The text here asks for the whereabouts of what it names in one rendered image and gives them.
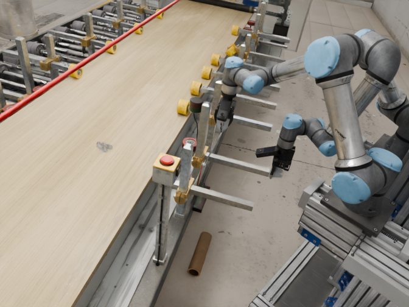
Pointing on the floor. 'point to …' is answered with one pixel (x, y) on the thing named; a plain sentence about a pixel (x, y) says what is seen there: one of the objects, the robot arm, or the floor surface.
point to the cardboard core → (199, 254)
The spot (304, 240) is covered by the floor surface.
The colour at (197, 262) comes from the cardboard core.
